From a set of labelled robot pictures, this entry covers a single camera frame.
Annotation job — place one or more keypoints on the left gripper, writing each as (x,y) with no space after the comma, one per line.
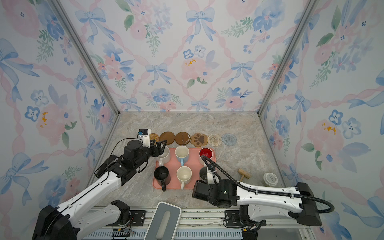
(160,151)

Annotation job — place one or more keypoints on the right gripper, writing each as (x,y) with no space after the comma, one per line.
(203,182)

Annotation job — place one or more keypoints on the white speckled mug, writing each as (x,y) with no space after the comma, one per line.
(165,157)

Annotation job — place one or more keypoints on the rattan woven coaster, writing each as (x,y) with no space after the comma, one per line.
(154,137)

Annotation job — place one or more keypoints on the plain wooden round coaster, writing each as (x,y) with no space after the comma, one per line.
(167,136)

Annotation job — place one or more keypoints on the dark brown round coaster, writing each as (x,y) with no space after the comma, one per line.
(182,138)

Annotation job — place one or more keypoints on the grey mug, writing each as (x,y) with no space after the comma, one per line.
(203,173)

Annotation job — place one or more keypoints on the pink mug red inside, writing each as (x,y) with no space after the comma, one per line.
(205,152)

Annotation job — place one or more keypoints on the white multicolour woven coaster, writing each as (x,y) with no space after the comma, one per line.
(214,140)

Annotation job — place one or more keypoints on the light blue woven coaster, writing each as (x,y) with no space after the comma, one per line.
(229,139)

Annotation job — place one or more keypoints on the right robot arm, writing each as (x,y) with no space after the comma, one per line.
(258,204)

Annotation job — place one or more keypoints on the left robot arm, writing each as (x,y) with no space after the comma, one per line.
(71,220)

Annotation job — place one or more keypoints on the light blue mug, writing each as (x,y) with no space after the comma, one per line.
(182,153)

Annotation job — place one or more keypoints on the black mug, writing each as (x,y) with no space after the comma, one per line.
(162,176)

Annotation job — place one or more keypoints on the wooden mallet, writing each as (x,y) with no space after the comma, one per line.
(244,174)

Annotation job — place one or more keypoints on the pink tray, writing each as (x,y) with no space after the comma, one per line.
(173,165)

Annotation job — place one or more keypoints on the cream white mug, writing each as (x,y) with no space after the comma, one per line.
(184,175)

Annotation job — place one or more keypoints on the cork paw coaster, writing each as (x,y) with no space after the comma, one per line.
(199,140)

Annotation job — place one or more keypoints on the white lidded cup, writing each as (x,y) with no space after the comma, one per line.
(270,179)

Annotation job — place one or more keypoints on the black stapler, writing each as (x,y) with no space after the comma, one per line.
(106,166)

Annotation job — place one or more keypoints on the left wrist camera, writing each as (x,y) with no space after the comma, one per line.
(144,136)

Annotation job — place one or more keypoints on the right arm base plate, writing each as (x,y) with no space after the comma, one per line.
(236,219)

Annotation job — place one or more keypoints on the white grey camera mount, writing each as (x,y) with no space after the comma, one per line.
(164,223)

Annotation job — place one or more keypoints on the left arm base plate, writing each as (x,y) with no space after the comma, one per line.
(134,218)

